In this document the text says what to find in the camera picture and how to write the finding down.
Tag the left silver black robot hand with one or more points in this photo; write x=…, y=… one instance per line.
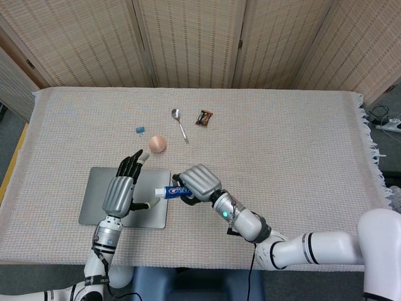
x=120, y=194

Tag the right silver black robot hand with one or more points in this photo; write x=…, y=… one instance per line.
x=200, y=182

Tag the white blue toothpaste tube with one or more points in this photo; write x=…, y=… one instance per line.
x=170, y=192

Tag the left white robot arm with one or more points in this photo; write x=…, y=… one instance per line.
x=105, y=235

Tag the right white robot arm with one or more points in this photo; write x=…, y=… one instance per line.
x=247, y=225

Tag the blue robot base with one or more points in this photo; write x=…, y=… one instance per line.
x=197, y=283

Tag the silver closed laptop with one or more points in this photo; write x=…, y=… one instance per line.
x=153, y=219

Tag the brown egg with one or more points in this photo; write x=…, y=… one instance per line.
x=157, y=143

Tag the brown snack packet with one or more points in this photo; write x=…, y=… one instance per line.
x=203, y=118

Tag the small blue clip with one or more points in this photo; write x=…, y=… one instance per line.
x=140, y=129

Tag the metal spoon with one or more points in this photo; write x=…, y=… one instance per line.
x=176, y=114

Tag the white round dome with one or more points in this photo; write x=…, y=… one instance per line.
x=123, y=277

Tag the beige woven tablecloth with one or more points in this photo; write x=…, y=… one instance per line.
x=282, y=141

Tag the woven folding screen panel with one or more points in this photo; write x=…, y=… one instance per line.
x=12, y=87
x=282, y=40
x=191, y=40
x=369, y=47
x=78, y=40

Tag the black floor object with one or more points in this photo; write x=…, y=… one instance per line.
x=393, y=178

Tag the white sneaker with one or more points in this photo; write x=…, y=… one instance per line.
x=396, y=196

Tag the white power strip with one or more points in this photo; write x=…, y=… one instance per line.
x=391, y=125

